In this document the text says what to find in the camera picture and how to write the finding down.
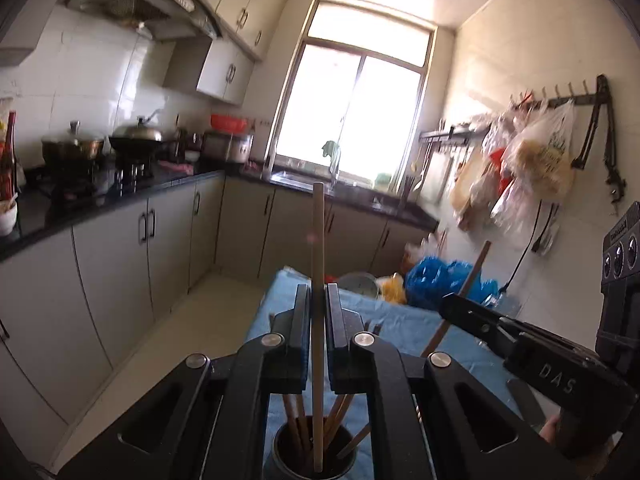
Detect wall hook rail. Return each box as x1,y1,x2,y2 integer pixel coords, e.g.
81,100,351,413
509,75,612,112

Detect beige cabinets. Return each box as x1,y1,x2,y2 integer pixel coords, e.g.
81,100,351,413
0,172,436,431
162,0,292,107

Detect gas stove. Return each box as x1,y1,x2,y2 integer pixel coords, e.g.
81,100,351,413
24,154,157,198

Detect blue towel tablecloth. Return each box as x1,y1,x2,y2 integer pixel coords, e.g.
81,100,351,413
247,266,543,480

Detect black hanging clamp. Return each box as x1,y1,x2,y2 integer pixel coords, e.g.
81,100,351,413
570,74,629,207

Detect bunch of wooden chopsticks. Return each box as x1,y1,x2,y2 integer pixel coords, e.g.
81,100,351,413
280,392,373,461

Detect beige upper cabinets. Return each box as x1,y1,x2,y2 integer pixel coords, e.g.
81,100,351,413
162,0,292,107

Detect steel cooking pot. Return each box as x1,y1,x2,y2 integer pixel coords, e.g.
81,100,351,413
41,120,106,165

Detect yellow plastic bag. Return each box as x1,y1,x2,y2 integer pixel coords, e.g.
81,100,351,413
376,272,409,307

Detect silver rice cooker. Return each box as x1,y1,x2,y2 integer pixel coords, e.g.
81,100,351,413
202,130,254,166

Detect beige lower cabinets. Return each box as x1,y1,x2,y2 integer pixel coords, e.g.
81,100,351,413
0,172,436,431

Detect steel sink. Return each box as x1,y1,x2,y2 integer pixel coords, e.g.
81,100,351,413
271,169,332,187

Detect dark grey utensil holder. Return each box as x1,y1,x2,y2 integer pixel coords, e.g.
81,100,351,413
272,411,359,480

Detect blue plastic bag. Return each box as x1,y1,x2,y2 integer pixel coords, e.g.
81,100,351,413
404,255,501,312

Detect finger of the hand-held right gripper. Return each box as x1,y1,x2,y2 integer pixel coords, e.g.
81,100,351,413
439,292,522,357

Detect red plastic basin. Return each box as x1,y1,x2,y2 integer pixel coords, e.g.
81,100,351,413
210,113,250,134

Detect glass beer mug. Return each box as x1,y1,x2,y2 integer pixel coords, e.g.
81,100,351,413
481,289,523,322

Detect black power cable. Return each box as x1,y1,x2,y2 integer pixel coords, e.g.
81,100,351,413
499,199,557,295

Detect black wok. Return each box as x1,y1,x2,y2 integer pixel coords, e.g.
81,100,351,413
108,116,167,155

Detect range hood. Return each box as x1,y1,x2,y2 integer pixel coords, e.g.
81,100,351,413
59,0,224,44

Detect kitchen window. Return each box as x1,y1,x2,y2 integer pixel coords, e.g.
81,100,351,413
269,0,437,192

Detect brown sauce bottle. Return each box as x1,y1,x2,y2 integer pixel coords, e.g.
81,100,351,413
0,110,21,202

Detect person's right hand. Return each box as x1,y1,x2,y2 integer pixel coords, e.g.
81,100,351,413
541,412,565,445

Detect black kitchen countertop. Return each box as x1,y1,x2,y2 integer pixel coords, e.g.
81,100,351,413
0,160,441,262

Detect long wooden chopstick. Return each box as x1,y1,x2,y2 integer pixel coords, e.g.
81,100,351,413
421,241,493,359
310,182,327,477

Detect wall utensil rack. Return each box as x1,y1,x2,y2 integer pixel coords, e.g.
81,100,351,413
418,126,492,153

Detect white bowl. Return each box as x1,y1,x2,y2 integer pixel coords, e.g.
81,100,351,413
0,199,19,237

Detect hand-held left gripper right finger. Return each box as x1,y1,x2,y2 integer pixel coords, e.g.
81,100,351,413
326,284,576,480

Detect hanging plastic bags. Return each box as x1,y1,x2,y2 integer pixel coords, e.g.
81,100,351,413
449,99,577,234

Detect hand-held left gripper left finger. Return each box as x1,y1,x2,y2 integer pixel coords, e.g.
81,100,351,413
62,284,312,480

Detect sink faucet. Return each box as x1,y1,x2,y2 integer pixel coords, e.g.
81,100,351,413
326,141,345,195

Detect metal basin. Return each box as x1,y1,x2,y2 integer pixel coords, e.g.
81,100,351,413
336,271,379,299

